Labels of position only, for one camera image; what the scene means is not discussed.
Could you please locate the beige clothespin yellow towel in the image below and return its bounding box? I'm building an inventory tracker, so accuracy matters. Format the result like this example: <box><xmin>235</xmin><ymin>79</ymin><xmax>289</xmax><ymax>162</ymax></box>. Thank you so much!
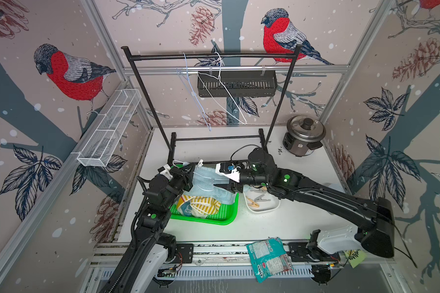
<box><xmin>245</xmin><ymin>197</ymin><xmax>260</xmax><ymax>209</ymax></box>

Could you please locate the silver rice cooker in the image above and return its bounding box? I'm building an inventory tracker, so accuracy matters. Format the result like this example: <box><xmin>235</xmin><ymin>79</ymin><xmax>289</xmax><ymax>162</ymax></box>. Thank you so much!
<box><xmin>282</xmin><ymin>115</ymin><xmax>326</xmax><ymax>157</ymax></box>

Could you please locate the black wall basket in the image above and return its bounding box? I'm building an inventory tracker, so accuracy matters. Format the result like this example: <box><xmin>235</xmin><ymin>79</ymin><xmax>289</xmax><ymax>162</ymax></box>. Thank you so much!
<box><xmin>198</xmin><ymin>70</ymin><xmax>277</xmax><ymax>98</ymax></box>

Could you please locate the light blue wire hanger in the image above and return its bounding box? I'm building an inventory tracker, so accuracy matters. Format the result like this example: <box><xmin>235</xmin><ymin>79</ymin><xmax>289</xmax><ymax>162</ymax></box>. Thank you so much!
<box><xmin>177</xmin><ymin>53</ymin><xmax>211</xmax><ymax>131</ymax></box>

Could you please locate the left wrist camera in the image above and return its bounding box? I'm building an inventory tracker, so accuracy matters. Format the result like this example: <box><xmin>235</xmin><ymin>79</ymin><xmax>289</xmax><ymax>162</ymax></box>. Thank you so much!
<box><xmin>158</xmin><ymin>164</ymin><xmax>173</xmax><ymax>180</ymax></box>

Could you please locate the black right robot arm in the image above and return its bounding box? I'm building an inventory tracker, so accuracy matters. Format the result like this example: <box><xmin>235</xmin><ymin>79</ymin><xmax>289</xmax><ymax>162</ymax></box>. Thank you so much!
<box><xmin>215</xmin><ymin>147</ymin><xmax>395</xmax><ymax>258</ymax></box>

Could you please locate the light blue towel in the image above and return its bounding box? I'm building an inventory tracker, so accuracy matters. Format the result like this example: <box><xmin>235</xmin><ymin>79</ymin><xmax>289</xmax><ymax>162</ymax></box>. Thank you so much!
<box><xmin>185</xmin><ymin>166</ymin><xmax>236</xmax><ymax>205</ymax></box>

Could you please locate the yellow green packet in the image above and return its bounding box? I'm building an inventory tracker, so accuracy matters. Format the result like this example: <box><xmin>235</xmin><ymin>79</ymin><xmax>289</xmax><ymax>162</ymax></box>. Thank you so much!
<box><xmin>344</xmin><ymin>250</ymin><xmax>367</xmax><ymax>269</ymax></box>

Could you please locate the black clothes rack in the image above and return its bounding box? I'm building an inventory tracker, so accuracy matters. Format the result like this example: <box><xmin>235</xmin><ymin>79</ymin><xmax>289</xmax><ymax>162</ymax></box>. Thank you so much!
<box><xmin>120</xmin><ymin>43</ymin><xmax>304</xmax><ymax>166</ymax></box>

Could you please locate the white rectangular tray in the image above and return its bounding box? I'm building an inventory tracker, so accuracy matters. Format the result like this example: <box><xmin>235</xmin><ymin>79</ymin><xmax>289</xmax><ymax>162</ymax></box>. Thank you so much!
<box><xmin>243</xmin><ymin>186</ymin><xmax>281</xmax><ymax>214</ymax></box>

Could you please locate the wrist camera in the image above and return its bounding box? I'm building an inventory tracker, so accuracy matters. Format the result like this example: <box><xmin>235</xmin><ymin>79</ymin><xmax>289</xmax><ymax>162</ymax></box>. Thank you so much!
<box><xmin>158</xmin><ymin>164</ymin><xmax>173</xmax><ymax>180</ymax></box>
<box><xmin>215</xmin><ymin>162</ymin><xmax>240</xmax><ymax>183</ymax></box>

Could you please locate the white wire mesh shelf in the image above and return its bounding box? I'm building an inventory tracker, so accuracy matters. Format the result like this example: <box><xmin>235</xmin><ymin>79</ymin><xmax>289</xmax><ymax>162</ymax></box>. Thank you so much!
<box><xmin>77</xmin><ymin>89</ymin><xmax>141</xmax><ymax>167</ymax></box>

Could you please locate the green plastic basket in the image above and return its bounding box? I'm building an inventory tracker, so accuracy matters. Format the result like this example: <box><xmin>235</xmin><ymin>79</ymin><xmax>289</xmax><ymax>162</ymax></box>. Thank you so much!
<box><xmin>170</xmin><ymin>194</ymin><xmax>239</xmax><ymax>225</ymax></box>

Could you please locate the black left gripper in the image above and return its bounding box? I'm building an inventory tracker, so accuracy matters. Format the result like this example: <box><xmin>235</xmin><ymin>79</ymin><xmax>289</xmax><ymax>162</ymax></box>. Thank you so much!
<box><xmin>162</xmin><ymin>162</ymin><xmax>195</xmax><ymax>211</ymax></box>

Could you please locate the yellow striped towel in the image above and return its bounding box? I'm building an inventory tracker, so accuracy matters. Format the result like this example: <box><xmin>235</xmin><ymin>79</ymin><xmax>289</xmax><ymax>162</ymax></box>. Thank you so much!
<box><xmin>176</xmin><ymin>195</ymin><xmax>222</xmax><ymax>219</ymax></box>

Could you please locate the white hanger with blue towel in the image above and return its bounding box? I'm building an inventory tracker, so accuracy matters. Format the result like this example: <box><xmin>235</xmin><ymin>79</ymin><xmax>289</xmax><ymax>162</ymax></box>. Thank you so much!
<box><xmin>172</xmin><ymin>160</ymin><xmax>207</xmax><ymax>176</ymax></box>

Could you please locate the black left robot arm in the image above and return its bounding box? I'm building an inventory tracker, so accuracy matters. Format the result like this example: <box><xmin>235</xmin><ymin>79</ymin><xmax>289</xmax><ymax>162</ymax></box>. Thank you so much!
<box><xmin>100</xmin><ymin>163</ymin><xmax>196</xmax><ymax>293</ymax></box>

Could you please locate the white clothespin blue towel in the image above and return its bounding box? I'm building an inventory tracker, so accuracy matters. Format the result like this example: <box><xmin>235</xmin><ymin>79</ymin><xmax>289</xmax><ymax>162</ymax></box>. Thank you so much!
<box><xmin>196</xmin><ymin>159</ymin><xmax>204</xmax><ymax>169</ymax></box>
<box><xmin>254</xmin><ymin>195</ymin><xmax>271</xmax><ymax>202</ymax></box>

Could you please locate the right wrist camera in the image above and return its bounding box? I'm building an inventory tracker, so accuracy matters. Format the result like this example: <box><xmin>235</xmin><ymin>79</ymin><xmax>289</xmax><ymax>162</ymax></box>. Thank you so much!
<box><xmin>215</xmin><ymin>162</ymin><xmax>240</xmax><ymax>183</ymax></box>

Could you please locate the teal snack packet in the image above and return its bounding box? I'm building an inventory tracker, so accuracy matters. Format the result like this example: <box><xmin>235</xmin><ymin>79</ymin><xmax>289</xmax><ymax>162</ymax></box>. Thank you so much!
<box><xmin>246</xmin><ymin>238</ymin><xmax>293</xmax><ymax>283</ymax></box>

